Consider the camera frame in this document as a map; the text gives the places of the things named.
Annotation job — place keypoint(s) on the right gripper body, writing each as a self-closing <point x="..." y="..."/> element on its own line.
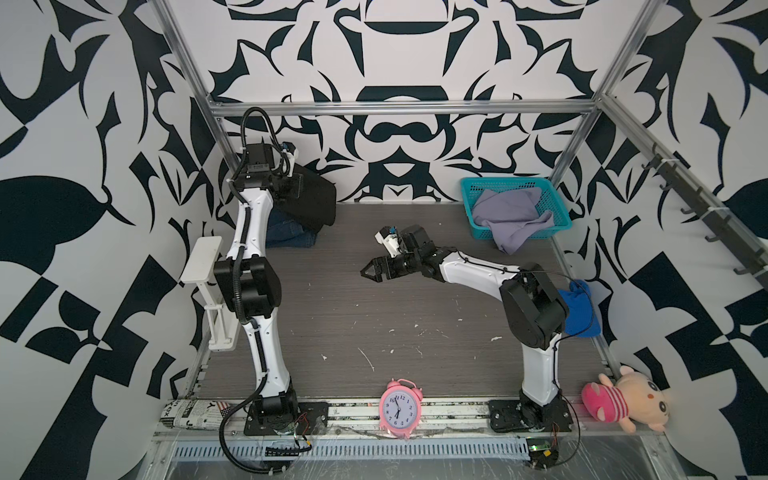
<point x="405" y="262"/>

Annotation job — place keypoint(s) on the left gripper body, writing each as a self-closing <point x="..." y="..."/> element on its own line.
<point x="274" y="180"/>

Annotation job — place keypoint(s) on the black garment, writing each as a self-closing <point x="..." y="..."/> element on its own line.
<point x="307" y="198"/>

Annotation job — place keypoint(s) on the dark blue denim skirt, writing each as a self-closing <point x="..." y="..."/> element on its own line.
<point x="286" y="232"/>

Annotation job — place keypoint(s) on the lavender garment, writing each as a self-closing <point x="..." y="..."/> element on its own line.
<point x="511" y="216"/>

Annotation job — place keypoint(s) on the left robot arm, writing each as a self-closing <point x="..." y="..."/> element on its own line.
<point x="252" y="290"/>

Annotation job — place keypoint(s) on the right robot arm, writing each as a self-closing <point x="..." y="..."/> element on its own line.
<point x="534" y="309"/>

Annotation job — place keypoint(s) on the teal plastic basket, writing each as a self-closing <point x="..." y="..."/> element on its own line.
<point x="550" y="200"/>

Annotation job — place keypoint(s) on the pink alarm clock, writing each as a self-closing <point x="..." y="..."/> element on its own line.
<point x="400" y="408"/>

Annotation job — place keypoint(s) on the white box on stand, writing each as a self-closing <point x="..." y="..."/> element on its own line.
<point x="223" y="325"/>

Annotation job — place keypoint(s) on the bright blue cloth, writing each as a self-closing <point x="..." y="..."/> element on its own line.
<point x="582" y="320"/>

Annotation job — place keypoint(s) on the small green circuit board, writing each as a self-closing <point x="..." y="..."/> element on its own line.
<point x="542" y="454"/>

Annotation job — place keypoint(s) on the rolled newspaper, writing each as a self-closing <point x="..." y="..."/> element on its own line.
<point x="194" y="414"/>

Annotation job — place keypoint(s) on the pink plush pig toy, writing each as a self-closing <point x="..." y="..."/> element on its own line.
<point x="633" y="398"/>

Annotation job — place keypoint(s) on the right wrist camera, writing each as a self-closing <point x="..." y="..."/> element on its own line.
<point x="389" y="238"/>

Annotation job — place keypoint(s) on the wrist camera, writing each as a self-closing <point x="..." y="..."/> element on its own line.
<point x="288" y="158"/>
<point x="389" y="238"/>

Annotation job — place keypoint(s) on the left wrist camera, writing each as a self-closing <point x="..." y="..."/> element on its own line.
<point x="288" y="158"/>

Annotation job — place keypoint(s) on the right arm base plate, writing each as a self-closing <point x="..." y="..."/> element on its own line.
<point x="524" y="415"/>

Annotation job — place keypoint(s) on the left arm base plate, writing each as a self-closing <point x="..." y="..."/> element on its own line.
<point x="309" y="417"/>

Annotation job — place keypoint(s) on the white slotted cable duct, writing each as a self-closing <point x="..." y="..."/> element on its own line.
<point x="327" y="449"/>

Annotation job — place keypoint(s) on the black coat hook rail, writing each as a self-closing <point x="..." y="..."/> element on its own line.
<point x="701" y="204"/>

